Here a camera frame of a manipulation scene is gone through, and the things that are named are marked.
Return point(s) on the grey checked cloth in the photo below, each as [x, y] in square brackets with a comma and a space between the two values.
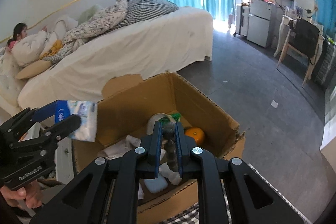
[183, 216]

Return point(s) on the person's left hand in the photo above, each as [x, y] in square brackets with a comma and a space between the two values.
[21, 195]

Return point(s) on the white paper scrap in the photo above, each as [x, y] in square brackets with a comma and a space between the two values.
[274, 103]

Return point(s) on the black bag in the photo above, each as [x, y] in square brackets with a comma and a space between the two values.
[305, 37]

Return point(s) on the pale blue pouch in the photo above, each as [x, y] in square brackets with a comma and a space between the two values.
[156, 184]

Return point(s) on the white tape roll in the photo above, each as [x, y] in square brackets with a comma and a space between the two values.
[155, 120]

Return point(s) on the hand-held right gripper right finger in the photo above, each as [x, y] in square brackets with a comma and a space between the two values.
[179, 150]

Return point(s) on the floral quilt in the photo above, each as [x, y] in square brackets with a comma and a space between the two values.
[99, 22]

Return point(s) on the grey checked blanket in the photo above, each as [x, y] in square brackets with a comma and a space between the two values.
[149, 7]

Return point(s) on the orange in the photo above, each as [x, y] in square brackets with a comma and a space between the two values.
[195, 134]

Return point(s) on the dark ribbed suitcase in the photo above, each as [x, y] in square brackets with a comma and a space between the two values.
[326, 61]

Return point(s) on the white tufted headboard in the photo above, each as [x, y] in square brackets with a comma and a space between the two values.
[8, 74]

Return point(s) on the beige pillow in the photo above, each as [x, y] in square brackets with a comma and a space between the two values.
[34, 69]

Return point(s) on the brown cardboard box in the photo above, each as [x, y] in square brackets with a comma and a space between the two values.
[183, 92]

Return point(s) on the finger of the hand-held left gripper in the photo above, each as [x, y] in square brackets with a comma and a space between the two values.
[46, 111]
[65, 124]

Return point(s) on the grey flexible tripod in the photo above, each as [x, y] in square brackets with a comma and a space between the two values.
[170, 153]

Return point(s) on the white nightstand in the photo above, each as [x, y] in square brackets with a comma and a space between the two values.
[63, 161]

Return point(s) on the blue white tissue pack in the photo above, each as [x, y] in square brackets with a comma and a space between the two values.
[84, 119]

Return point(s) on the white wardrobe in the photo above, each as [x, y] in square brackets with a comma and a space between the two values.
[329, 121]

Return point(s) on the pale green pillow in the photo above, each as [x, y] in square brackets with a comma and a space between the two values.
[89, 12]

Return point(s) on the white suitcase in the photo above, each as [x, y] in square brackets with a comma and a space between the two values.
[242, 20]

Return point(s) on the green wrapper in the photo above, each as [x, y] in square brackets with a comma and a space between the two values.
[176, 116]

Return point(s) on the wooden chair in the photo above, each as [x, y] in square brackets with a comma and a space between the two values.
[295, 52]

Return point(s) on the white bed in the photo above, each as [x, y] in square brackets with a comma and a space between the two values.
[131, 56]

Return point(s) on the white duvet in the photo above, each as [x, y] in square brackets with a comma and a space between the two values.
[34, 48]

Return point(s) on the yellow cloth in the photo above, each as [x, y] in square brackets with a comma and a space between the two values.
[53, 49]

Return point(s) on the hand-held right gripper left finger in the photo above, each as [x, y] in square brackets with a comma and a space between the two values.
[157, 150]

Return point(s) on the small grey fridge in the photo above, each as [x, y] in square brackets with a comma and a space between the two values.
[261, 22]

